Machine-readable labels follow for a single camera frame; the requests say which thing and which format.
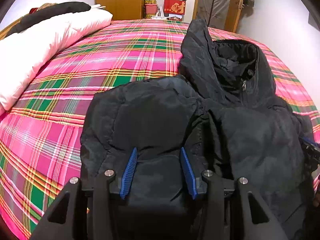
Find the white bag on floor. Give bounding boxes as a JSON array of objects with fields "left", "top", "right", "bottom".
[{"left": 151, "top": 7, "right": 168, "bottom": 20}]

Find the black garment on quilt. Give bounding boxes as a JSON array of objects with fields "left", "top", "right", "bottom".
[{"left": 1, "top": 2, "right": 91, "bottom": 40}]

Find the pink plastic bin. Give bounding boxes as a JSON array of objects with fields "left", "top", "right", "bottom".
[{"left": 145, "top": 4, "right": 158, "bottom": 15}]

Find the black puffer jacket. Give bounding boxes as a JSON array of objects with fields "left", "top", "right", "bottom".
[{"left": 80, "top": 20, "right": 319, "bottom": 239}]

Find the red box with gold character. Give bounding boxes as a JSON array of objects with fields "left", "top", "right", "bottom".
[{"left": 163, "top": 0, "right": 185, "bottom": 15}]

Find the white pink quilt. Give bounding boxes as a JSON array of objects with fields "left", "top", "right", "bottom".
[{"left": 1, "top": 9, "right": 113, "bottom": 113}]

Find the brown stuffed toy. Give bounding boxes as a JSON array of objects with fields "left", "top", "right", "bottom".
[{"left": 37, "top": 3, "right": 56, "bottom": 11}]

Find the person's right hand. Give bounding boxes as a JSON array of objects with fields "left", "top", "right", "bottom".
[{"left": 312, "top": 184, "right": 320, "bottom": 211}]

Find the wooden door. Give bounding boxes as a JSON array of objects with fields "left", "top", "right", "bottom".
[{"left": 193, "top": 0, "right": 244, "bottom": 33}]

